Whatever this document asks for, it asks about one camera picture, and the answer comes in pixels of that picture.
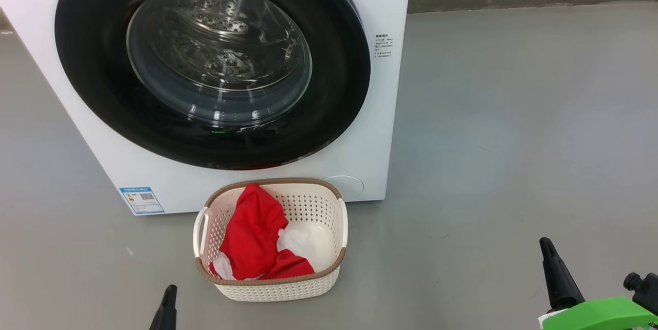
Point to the printed text notice label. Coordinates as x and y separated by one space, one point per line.
384 46

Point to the cream perforated laundry basket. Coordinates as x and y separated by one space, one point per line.
308 283

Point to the round drain filter cover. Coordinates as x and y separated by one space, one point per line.
345 186

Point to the white washing machine body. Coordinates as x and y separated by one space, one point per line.
375 140

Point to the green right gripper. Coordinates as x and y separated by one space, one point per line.
601 317

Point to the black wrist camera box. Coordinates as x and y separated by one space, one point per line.
647 291

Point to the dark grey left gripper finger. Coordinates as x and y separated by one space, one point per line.
167 312

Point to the red and white garment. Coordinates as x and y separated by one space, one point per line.
252 232

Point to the black round washer door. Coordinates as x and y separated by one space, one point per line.
82 62

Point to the blue energy label sticker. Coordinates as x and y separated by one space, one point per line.
142 200

